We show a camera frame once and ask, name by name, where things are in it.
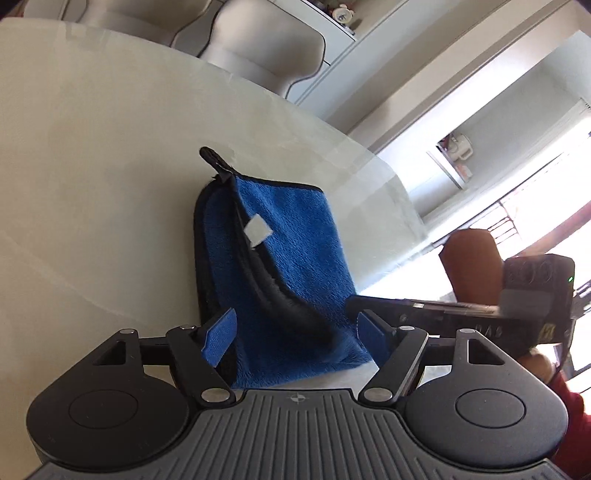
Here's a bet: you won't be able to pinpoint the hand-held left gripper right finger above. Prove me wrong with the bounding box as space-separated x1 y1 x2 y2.
357 309 521 409

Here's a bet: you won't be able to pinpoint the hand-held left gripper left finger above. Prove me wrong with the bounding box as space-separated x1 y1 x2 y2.
92 307 237 409

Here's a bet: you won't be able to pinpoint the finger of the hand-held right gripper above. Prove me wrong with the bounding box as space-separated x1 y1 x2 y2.
345 295 417 329

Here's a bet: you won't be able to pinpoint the blue towel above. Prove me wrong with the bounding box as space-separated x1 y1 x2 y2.
194 146 376 391

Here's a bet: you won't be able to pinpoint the person's right forearm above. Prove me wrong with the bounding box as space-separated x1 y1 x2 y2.
550 368 591 480

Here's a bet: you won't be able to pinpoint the person's right hand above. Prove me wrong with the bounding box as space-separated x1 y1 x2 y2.
516 347 558 385

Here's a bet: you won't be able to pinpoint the brown chair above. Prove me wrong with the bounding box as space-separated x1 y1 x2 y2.
441 229 505 306

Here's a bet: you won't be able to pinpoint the white kettle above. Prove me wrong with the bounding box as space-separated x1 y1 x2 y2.
449 133 475 161

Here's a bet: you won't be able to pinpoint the grey dining chair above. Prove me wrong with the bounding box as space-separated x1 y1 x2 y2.
76 0 223 48
198 0 327 99

